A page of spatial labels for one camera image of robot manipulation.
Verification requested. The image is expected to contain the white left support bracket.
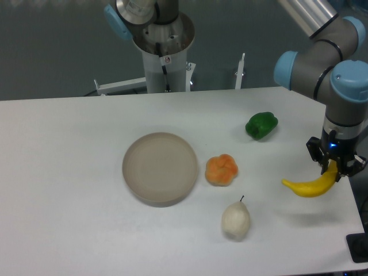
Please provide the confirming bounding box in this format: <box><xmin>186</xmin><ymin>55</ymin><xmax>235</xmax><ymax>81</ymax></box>
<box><xmin>94</xmin><ymin>77</ymin><xmax>146</xmax><ymax>95</ymax></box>

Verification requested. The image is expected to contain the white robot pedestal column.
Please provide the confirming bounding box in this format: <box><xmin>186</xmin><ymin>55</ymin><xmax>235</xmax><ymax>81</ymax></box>
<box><xmin>133</xmin><ymin>12</ymin><xmax>195</xmax><ymax>93</ymax></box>

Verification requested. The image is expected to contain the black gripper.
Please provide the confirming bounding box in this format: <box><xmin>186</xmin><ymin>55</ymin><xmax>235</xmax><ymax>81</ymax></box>
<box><xmin>306</xmin><ymin>130</ymin><xmax>367</xmax><ymax>182</ymax></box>

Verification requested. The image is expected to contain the white support bracket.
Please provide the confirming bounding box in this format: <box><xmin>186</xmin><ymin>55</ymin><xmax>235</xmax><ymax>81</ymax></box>
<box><xmin>94</xmin><ymin>77</ymin><xmax>146</xmax><ymax>95</ymax></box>
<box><xmin>235</xmin><ymin>52</ymin><xmax>246</xmax><ymax>90</ymax></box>

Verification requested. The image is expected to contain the yellow banana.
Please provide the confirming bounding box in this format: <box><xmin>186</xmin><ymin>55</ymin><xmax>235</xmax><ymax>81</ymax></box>
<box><xmin>281</xmin><ymin>160</ymin><xmax>338</xmax><ymax>198</ymax></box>

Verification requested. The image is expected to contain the pale white pear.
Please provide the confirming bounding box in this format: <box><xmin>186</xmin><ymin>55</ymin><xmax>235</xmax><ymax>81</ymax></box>
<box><xmin>220</xmin><ymin>195</ymin><xmax>251</xmax><ymax>242</ymax></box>

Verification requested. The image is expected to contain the black cable on pedestal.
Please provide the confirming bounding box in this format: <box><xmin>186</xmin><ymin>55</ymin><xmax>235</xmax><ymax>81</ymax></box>
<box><xmin>155</xmin><ymin>42</ymin><xmax>171</xmax><ymax>93</ymax></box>

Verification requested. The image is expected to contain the black device at table edge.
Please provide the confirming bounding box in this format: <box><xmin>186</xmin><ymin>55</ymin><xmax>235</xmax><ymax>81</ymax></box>
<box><xmin>346</xmin><ymin>233</ymin><xmax>367</xmax><ymax>263</ymax></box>

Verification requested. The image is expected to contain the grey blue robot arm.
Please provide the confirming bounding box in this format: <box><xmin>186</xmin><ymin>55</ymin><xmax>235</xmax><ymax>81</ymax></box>
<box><xmin>104</xmin><ymin>1</ymin><xmax>367</xmax><ymax>181</ymax></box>

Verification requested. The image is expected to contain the white right support bracket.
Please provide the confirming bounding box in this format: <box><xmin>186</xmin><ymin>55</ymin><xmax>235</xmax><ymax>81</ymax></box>
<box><xmin>235</xmin><ymin>52</ymin><xmax>246</xmax><ymax>90</ymax></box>

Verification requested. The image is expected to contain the beige round plate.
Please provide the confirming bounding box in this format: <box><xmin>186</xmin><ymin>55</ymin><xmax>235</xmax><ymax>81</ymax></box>
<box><xmin>122</xmin><ymin>132</ymin><xmax>198</xmax><ymax>207</ymax></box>

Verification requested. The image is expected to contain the green bell pepper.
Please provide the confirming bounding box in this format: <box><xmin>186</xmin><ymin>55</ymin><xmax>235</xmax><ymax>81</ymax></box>
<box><xmin>245</xmin><ymin>112</ymin><xmax>278</xmax><ymax>140</ymax></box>

